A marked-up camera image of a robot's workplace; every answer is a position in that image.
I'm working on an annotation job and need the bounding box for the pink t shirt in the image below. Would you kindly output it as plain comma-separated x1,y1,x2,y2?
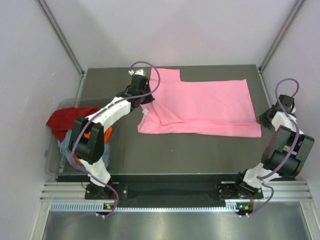
137,68,262,138

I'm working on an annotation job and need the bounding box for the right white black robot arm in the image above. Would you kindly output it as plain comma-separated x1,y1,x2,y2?
233,110,315,198

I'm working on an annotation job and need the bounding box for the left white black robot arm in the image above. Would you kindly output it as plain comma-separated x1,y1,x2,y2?
68,79,154,199

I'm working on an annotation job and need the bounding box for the orange t shirt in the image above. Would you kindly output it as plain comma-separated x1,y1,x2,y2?
73,126,113,167

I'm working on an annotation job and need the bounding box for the red t shirt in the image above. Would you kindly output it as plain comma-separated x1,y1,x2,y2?
46,107,100,142

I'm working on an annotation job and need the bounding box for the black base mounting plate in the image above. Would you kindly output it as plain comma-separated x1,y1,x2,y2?
84,181,265,201

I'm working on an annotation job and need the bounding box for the grey blue t shirt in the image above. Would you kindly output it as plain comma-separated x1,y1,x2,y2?
57,129,111,168

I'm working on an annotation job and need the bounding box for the clear plastic bin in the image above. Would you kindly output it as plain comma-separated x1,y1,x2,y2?
44,97,113,176

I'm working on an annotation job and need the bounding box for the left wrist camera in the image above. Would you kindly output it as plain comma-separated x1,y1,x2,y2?
128,69,151,96

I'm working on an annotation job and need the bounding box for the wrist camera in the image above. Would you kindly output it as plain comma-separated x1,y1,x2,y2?
278,94,296,115
128,69,151,96

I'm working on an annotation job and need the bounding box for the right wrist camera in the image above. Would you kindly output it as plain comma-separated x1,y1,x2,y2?
278,94,296,115

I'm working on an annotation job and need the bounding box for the slotted cable duct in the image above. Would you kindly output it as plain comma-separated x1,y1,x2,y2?
49,201,253,213

